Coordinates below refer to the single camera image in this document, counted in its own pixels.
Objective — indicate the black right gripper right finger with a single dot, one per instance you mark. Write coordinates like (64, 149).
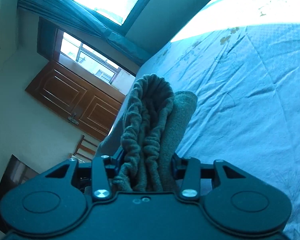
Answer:
(189, 171)

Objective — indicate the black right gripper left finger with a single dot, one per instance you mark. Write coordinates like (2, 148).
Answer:
(104, 168)

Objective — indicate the wooden chair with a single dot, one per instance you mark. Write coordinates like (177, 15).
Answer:
(85, 150)

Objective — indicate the brown wooden door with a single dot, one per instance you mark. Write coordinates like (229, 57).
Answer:
(65, 92)

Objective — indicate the dark framed screen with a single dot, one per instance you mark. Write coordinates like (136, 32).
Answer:
(16, 173)

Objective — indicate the hallway window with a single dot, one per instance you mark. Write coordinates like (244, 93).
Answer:
(89, 59)

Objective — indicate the floral light blue bedsheet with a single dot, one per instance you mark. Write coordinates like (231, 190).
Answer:
(242, 60)

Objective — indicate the teal left curtain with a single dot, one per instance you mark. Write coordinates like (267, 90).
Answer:
(71, 14)

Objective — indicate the metal door handle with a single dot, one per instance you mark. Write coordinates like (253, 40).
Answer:
(71, 119)

